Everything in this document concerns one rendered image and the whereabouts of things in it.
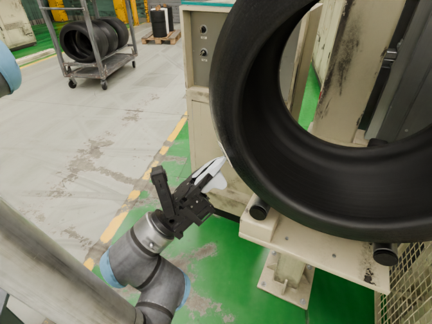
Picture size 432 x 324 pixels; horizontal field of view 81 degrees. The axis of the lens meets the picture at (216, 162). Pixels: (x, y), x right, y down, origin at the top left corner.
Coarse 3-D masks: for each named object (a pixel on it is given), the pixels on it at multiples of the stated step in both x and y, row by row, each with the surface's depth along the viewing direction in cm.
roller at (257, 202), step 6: (258, 198) 64; (252, 204) 64; (258, 204) 62; (264, 204) 63; (252, 210) 63; (258, 210) 62; (264, 210) 62; (252, 216) 64; (258, 216) 63; (264, 216) 62
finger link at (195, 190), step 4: (204, 176) 54; (208, 176) 54; (212, 176) 54; (204, 180) 54; (208, 180) 54; (196, 184) 54; (200, 184) 53; (204, 184) 54; (192, 188) 54; (196, 188) 53; (200, 188) 54; (188, 192) 54; (192, 192) 53; (196, 192) 53; (184, 196) 55; (188, 196) 53; (192, 196) 53; (196, 196) 54
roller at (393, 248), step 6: (378, 246) 54; (384, 246) 53; (390, 246) 53; (396, 246) 53; (378, 252) 53; (384, 252) 52; (390, 252) 52; (396, 252) 52; (378, 258) 53; (384, 258) 53; (390, 258) 52; (396, 258) 52; (384, 264) 53; (390, 264) 53
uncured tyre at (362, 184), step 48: (240, 0) 40; (288, 0) 34; (240, 48) 41; (240, 96) 46; (240, 144) 51; (288, 144) 76; (384, 144) 68; (288, 192) 55; (336, 192) 67; (384, 192) 63; (384, 240) 49
